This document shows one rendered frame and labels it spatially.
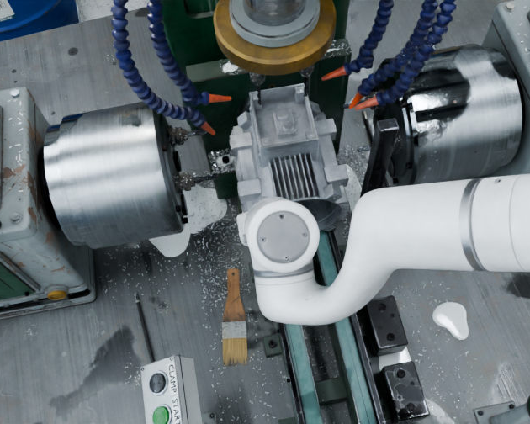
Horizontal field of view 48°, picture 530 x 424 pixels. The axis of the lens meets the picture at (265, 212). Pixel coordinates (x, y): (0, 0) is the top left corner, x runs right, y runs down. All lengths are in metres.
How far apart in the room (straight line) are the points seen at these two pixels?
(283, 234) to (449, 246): 0.19
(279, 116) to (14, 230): 0.47
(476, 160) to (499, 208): 0.56
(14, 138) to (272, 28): 0.49
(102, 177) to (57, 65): 0.70
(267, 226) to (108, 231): 0.44
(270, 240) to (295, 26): 0.33
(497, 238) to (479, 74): 0.58
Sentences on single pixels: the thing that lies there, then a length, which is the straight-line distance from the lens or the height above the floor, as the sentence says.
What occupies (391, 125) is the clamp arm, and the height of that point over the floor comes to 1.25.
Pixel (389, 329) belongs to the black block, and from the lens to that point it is 1.17.
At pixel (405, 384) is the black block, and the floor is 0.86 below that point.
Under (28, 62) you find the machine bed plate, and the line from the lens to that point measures 1.70.
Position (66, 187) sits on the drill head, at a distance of 1.02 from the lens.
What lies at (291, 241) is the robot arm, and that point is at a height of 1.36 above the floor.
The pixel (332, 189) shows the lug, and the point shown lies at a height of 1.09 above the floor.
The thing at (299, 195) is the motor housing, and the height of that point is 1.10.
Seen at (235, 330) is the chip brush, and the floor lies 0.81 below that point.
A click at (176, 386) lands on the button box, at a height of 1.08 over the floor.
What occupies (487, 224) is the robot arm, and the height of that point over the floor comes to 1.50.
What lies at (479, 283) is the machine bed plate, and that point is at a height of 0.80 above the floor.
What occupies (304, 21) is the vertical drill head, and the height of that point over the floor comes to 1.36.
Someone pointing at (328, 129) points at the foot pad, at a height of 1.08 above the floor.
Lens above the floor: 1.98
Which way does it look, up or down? 64 degrees down
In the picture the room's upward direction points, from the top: 5 degrees counter-clockwise
